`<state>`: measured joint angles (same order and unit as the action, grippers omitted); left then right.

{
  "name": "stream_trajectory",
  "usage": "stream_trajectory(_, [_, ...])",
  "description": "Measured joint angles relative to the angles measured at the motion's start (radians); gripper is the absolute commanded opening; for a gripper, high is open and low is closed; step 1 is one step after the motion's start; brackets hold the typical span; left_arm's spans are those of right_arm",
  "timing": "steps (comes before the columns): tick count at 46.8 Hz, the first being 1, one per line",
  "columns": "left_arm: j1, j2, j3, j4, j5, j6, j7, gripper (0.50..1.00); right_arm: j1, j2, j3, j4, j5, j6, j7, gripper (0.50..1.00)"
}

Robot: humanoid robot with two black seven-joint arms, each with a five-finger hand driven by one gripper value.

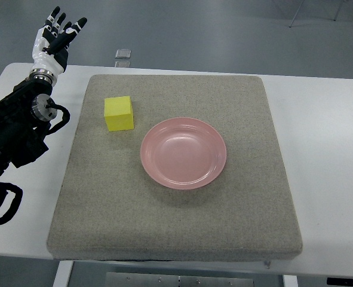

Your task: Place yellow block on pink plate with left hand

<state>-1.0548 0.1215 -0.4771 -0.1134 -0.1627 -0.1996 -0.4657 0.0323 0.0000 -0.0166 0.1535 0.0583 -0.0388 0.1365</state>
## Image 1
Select metal chair legs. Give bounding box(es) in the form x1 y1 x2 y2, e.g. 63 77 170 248
288 0 345 28

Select grey metal base plate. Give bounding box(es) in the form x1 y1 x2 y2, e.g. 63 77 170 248
105 272 254 287

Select clear floor socket cover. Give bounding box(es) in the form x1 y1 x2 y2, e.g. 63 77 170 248
115 48 131 59

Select yellow foam block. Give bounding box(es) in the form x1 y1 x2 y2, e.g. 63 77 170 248
104 96 134 132

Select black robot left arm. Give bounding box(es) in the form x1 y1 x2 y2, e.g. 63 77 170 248
0 69 70 225

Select white table leg frame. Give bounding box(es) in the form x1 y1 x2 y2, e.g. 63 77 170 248
53 260 74 287

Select pink plate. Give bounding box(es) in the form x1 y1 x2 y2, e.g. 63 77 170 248
140 117 227 190

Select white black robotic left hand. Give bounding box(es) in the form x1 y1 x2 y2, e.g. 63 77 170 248
30 7 87 84

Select black device under table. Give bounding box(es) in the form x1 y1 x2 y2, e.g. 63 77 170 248
326 277 353 287

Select beige fabric cushion mat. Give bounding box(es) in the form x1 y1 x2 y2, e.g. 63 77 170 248
47 75 303 262

